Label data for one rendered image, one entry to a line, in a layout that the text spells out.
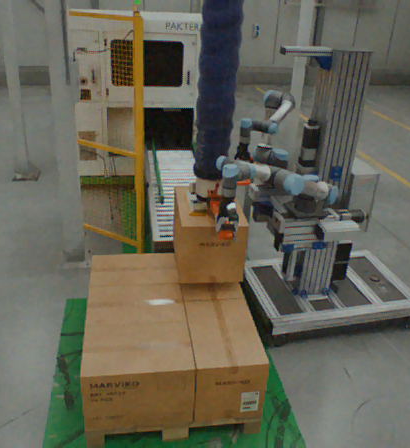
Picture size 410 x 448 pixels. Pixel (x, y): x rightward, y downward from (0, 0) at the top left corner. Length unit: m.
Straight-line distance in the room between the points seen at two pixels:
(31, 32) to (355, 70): 9.58
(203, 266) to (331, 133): 1.21
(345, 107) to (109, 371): 2.14
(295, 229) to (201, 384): 1.19
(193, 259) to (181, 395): 0.78
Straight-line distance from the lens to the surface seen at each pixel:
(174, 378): 2.67
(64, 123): 4.02
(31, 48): 12.08
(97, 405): 2.78
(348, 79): 3.25
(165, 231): 3.88
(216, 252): 2.92
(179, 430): 2.97
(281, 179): 2.74
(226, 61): 2.73
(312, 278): 3.78
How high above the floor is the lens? 2.38
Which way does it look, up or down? 27 degrees down
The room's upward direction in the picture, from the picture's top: 3 degrees clockwise
